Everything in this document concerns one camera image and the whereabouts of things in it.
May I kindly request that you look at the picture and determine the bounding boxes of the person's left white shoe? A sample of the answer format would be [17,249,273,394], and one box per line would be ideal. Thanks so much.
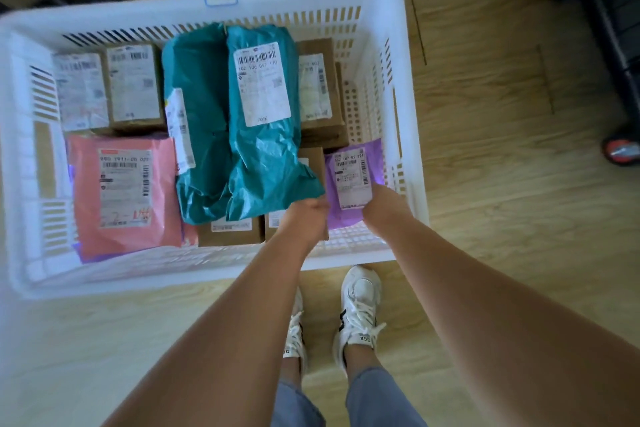
[282,287,309,375]

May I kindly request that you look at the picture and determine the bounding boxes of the pink mailer with handwriting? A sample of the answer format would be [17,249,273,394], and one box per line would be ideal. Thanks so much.
[67,135,183,260]

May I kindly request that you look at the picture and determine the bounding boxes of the person's white shoe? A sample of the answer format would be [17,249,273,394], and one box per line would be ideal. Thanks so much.
[282,287,309,375]
[332,265,387,372]

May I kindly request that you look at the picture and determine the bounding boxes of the person's left forearm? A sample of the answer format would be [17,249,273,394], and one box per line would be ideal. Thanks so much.
[102,231,321,427]

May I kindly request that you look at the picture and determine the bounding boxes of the small cardboard parcel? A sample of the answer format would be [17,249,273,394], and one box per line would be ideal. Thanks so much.
[52,52,111,135]

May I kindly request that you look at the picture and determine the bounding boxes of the person's right forearm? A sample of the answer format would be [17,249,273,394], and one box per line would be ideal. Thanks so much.
[385,213,640,427]

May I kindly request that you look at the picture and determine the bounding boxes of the long white label cardboard box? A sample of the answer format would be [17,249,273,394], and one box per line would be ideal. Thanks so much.
[105,43,166,131]

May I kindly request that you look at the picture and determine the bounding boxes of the person's left leg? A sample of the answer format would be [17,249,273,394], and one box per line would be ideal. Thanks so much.
[269,356,327,427]

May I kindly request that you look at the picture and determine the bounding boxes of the white plastic crate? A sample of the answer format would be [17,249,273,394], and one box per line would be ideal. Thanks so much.
[0,0,430,300]

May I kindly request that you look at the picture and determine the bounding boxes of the glossy tape-covered cardboard box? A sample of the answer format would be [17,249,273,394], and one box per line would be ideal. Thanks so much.
[295,37,350,150]

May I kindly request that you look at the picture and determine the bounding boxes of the person's leg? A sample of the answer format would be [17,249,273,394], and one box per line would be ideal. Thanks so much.
[269,356,327,427]
[343,344,429,427]

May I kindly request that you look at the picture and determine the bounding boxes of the person's right leg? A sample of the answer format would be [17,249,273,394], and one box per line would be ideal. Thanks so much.
[343,344,429,427]

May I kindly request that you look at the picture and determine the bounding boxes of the red and black object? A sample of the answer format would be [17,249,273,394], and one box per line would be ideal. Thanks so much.
[557,0,640,167]

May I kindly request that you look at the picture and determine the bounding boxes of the person's right hand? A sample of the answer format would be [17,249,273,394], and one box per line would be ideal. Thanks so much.
[362,185,415,238]

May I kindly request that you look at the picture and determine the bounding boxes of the person's right white shoe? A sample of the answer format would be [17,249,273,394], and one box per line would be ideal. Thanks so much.
[332,265,387,372]

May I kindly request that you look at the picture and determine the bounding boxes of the person's left hand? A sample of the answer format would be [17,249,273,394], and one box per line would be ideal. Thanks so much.
[277,196,331,252]

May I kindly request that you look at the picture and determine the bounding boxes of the teal mailer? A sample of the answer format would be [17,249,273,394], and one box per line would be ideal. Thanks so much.
[161,23,233,226]
[225,25,326,222]

